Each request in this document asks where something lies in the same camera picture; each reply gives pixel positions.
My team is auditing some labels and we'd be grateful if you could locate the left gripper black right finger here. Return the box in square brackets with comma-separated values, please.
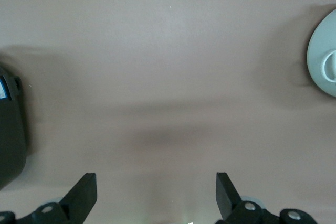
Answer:
[216, 172, 317, 224]

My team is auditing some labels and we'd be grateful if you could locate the steel pot with grey handles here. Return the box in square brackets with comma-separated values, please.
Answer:
[306, 7, 336, 96]

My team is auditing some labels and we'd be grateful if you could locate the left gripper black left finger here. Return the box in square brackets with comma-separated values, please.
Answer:
[0, 173, 98, 224]

